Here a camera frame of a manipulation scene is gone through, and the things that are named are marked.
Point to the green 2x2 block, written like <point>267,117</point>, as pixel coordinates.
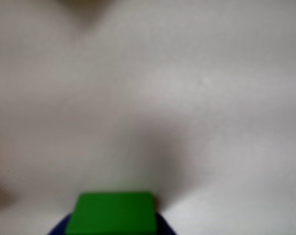
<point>113,215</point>

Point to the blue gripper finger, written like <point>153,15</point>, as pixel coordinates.
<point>165,226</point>
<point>61,226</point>

